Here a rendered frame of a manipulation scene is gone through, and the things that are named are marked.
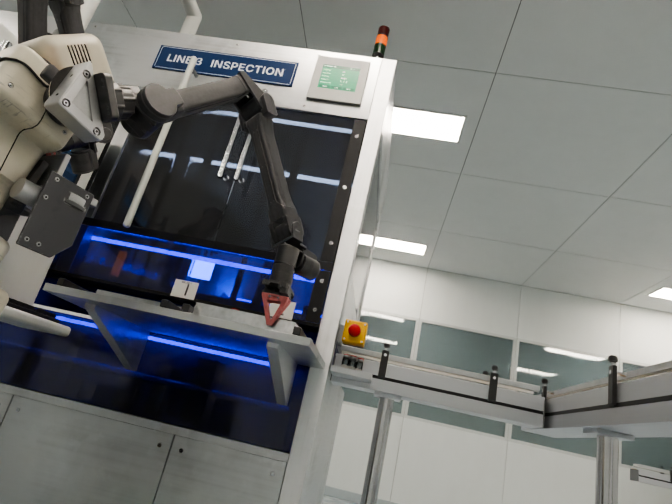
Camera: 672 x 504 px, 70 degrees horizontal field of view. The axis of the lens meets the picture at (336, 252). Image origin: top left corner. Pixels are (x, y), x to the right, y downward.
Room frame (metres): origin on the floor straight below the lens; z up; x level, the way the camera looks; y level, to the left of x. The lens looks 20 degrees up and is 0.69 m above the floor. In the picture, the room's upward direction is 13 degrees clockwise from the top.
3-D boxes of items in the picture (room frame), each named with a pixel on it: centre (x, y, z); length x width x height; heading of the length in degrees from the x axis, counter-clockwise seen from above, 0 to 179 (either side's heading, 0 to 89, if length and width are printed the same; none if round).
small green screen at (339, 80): (1.55, 0.14, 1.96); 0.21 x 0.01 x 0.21; 82
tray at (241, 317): (1.36, 0.16, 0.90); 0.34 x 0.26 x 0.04; 171
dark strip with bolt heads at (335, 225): (1.55, 0.02, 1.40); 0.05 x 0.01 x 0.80; 82
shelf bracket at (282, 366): (1.38, 0.08, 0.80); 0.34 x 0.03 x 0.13; 172
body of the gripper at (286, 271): (1.17, 0.12, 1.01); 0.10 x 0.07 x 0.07; 173
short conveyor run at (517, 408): (1.65, -0.42, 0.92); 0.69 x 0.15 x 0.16; 82
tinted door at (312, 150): (1.58, 0.21, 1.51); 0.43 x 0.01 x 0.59; 82
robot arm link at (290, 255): (1.17, 0.12, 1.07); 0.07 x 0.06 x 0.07; 135
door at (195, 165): (1.65, 0.66, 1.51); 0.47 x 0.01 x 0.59; 82
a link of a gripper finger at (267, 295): (1.18, 0.12, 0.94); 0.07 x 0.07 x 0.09; 83
